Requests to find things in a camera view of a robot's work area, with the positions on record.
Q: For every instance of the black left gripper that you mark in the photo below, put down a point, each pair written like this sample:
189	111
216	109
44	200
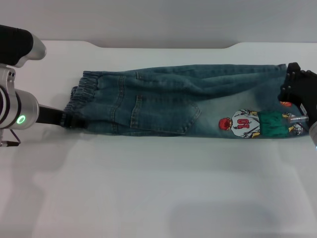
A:
49	115

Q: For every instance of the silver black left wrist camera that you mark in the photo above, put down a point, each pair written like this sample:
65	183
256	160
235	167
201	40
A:
15	44

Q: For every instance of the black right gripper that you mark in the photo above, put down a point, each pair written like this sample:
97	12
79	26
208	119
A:
307	96

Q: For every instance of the blue denim shorts with cartoon print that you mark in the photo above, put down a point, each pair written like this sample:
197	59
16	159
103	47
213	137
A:
161	104

